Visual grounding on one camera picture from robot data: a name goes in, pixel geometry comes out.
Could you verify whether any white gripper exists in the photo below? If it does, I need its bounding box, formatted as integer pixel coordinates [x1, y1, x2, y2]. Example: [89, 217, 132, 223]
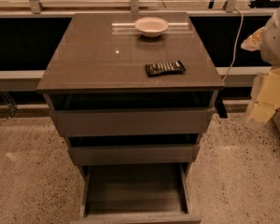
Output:
[241, 27, 280, 125]

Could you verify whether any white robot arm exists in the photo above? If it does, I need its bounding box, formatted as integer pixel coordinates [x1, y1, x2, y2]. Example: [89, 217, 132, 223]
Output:
[241, 7, 280, 128]

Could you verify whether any grey drawer cabinet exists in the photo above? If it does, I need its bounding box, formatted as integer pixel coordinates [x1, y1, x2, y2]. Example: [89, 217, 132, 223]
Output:
[36, 11, 226, 224]

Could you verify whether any grey middle drawer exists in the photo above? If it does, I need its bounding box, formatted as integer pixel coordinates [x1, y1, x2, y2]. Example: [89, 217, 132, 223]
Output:
[68, 134, 200, 166]

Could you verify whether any grey drawer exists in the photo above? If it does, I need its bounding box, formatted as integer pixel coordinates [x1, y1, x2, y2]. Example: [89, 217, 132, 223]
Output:
[70, 163, 201, 224]
[46, 91, 217, 137]
[68, 134, 200, 166]

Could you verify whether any grey bottom drawer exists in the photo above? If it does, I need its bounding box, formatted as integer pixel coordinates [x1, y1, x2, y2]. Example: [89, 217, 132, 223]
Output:
[70, 163, 201, 224]

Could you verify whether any grey top drawer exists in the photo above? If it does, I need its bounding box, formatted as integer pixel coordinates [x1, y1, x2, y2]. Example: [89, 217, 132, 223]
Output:
[46, 91, 217, 137]

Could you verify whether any white paper bowl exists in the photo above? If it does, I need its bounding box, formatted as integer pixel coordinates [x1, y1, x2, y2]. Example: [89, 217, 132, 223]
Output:
[134, 17, 169, 37]

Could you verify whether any metal window railing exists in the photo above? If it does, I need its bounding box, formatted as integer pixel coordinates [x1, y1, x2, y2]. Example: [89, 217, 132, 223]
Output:
[0, 0, 280, 92]

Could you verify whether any white cable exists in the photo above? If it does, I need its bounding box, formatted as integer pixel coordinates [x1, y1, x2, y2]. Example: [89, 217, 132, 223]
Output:
[221, 7, 245, 82]

